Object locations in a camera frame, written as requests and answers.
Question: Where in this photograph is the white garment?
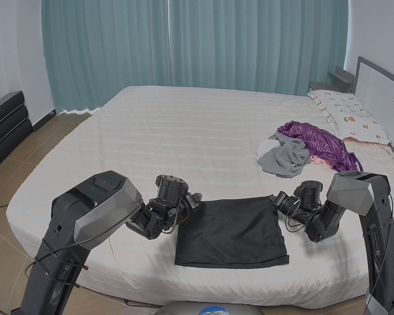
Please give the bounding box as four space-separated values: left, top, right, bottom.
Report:
256 139 280 157

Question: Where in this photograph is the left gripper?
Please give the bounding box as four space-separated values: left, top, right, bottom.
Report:
180 192 204 211

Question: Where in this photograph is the white printed pillow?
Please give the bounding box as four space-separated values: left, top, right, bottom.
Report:
307 89 392 144

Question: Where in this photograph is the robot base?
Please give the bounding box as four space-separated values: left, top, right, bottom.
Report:
154 301 264 315

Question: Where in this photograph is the purple satin garment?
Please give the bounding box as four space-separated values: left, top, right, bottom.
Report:
277 121 363 172

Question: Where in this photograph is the black chest of drawers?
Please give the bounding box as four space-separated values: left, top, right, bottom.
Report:
0 91 33 180

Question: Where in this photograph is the black T-shirt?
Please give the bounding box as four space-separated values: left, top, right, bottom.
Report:
174 195 289 270

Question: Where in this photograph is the blue-green curtain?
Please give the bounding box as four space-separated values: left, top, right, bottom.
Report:
41 0 171 113
167 0 350 96

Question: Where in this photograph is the grey bedside table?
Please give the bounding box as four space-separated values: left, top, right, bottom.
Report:
309 66 354 94

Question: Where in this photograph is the bed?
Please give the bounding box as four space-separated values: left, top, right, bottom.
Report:
5 56 394 309

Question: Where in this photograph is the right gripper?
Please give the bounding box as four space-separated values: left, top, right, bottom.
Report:
269 191 297 215

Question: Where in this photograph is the grey knit garment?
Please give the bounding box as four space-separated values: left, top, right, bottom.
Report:
258 133 311 179

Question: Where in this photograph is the pink garment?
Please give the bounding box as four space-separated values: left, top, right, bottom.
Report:
310 154 336 170

